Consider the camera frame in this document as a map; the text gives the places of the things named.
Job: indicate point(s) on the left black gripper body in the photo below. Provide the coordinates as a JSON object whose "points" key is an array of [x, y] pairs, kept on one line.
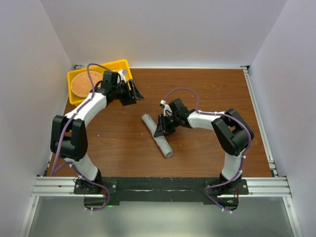
{"points": [[124, 95]]}

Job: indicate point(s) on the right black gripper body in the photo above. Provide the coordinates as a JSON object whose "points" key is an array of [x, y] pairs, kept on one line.
{"points": [[171, 122]]}

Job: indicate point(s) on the grey cloth napkin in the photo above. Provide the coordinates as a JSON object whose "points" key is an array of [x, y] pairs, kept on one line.
{"points": [[161, 141]]}

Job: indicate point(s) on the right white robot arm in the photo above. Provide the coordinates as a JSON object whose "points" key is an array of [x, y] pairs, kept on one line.
{"points": [[232, 132]]}

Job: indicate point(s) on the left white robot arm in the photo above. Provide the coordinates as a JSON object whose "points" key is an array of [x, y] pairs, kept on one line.
{"points": [[69, 137]]}

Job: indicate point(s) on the yellow plastic bin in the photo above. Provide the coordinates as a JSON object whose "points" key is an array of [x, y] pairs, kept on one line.
{"points": [[112, 66]]}

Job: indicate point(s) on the round woven coaster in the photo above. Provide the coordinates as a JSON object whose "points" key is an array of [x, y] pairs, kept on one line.
{"points": [[82, 84]]}

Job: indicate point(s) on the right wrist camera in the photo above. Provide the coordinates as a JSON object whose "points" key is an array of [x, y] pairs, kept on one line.
{"points": [[167, 111]]}

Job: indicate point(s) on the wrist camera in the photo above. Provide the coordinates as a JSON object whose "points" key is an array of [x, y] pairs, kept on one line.
{"points": [[167, 111], [122, 75]]}

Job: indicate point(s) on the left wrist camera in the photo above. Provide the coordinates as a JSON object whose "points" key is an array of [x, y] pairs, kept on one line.
{"points": [[122, 75]]}

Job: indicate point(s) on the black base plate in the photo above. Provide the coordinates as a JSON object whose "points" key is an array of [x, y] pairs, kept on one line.
{"points": [[158, 189]]}

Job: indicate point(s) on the aluminium frame rail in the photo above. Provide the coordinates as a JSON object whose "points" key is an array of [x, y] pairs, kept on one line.
{"points": [[55, 211]]}

